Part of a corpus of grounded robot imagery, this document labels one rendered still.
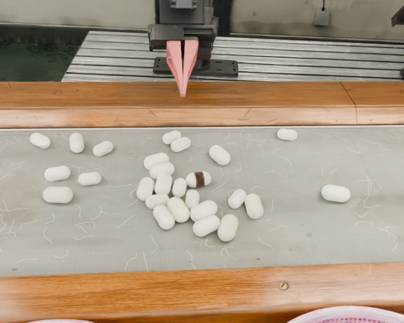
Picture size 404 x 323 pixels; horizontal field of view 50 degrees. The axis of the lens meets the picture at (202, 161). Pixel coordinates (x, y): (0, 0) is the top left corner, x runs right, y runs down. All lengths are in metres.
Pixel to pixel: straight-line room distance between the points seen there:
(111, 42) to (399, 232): 0.87
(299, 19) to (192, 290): 2.40
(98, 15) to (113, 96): 2.03
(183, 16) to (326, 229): 0.37
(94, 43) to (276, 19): 1.69
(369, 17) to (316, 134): 2.14
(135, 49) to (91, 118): 0.45
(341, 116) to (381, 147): 0.08
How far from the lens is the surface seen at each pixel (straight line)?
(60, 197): 0.58
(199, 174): 0.59
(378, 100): 0.82
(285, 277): 0.48
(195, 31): 0.67
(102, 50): 1.15
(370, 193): 0.65
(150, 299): 0.46
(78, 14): 2.80
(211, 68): 1.04
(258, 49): 1.18
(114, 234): 0.55
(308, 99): 0.78
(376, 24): 2.88
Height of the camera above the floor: 1.14
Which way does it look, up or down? 39 degrees down
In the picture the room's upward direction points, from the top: 3 degrees clockwise
